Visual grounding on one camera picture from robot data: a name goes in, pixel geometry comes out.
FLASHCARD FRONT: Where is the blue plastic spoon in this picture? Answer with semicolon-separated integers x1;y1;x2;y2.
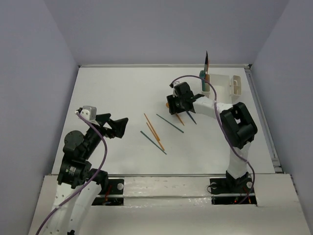
186;111;197;125

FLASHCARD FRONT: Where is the orange plastic spoon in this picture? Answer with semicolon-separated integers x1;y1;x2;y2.
166;102;185;126

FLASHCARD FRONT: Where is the green chopstick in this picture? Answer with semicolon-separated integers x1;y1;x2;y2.
140;131;167;155
156;114;184;133

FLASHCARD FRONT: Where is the orange chopstick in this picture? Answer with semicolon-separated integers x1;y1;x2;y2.
144;114;160;139
146;123;165;151

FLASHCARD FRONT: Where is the black handled steel knife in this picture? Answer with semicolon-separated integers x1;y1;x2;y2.
204;51;209;74

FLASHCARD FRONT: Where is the orange plastic knife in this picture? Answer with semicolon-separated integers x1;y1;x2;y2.
205;58;210;82

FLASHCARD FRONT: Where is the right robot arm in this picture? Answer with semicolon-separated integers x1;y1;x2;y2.
167;82;258;192

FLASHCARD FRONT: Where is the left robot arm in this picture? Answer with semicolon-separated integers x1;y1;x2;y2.
36;106;128;235

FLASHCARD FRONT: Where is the white utensil organizer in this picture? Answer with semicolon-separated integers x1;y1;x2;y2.
209;74;242;104

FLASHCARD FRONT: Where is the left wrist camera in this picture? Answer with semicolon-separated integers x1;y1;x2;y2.
75;105;97;123

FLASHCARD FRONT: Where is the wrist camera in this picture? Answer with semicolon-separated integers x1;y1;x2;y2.
75;105;97;123
170;81;180;97

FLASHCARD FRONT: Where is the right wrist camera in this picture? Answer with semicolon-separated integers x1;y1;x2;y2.
170;81;180;97

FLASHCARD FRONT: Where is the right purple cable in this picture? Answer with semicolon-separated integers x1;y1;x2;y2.
169;75;255;204

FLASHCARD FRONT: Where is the purple cable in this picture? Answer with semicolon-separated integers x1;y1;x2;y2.
35;112;109;235
169;75;255;204

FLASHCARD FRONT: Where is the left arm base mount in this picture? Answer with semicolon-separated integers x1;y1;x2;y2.
92;177;124;206

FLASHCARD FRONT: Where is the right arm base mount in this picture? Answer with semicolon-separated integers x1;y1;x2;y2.
207;178;257;205

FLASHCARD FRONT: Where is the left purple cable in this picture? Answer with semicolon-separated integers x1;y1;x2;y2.
35;112;109;235

